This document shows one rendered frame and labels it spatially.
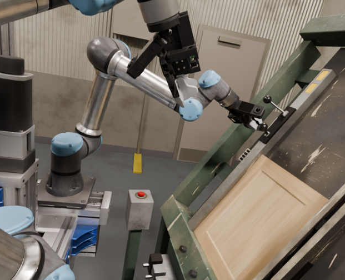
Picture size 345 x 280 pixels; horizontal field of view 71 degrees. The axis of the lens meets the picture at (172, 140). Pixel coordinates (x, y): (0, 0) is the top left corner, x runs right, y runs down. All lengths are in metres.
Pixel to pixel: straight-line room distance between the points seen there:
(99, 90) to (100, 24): 2.84
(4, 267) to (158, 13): 0.49
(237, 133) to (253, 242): 0.59
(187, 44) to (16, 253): 0.48
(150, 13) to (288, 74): 1.04
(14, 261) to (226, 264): 0.77
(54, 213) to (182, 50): 0.88
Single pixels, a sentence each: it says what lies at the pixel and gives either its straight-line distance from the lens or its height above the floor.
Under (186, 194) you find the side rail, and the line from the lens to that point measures 1.40.
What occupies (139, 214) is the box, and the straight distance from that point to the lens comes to 1.32.
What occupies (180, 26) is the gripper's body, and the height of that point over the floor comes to 1.71.
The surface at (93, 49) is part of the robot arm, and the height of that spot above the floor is 1.62.
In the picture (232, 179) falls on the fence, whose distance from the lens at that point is 1.16.
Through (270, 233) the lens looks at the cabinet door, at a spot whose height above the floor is 1.12.
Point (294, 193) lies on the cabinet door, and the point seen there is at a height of 1.27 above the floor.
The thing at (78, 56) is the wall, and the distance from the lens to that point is 3.90.
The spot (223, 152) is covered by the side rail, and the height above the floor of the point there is 1.21.
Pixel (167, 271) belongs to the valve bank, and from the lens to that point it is 1.24.
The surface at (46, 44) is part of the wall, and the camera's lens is 4.01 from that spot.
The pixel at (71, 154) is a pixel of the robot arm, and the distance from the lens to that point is 1.02.
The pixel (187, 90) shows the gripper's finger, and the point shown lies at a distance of 0.58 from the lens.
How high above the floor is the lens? 1.65
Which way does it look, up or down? 19 degrees down
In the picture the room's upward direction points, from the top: 11 degrees clockwise
